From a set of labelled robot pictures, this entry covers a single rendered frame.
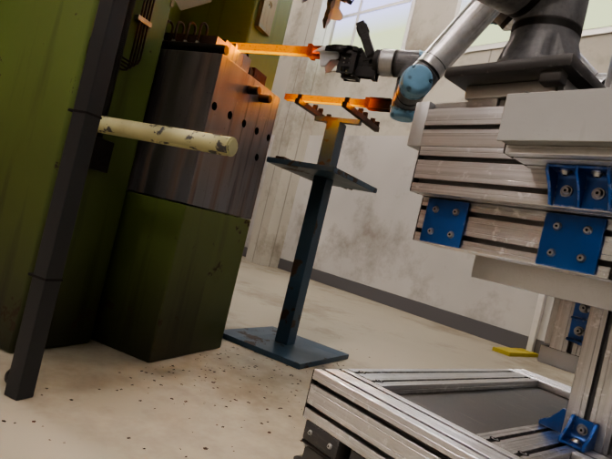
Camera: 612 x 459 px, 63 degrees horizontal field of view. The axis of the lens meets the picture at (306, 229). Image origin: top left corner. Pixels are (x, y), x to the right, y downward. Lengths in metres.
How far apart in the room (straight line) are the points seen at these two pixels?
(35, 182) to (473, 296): 3.43
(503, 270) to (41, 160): 1.13
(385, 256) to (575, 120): 4.10
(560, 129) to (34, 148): 1.22
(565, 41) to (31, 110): 1.24
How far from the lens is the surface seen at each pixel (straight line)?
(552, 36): 0.98
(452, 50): 1.34
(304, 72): 5.99
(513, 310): 4.07
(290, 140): 5.80
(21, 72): 1.60
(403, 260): 4.64
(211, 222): 1.60
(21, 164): 1.51
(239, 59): 1.73
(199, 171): 1.50
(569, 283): 0.96
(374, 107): 1.88
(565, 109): 0.75
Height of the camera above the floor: 0.47
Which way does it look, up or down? level
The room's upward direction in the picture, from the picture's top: 13 degrees clockwise
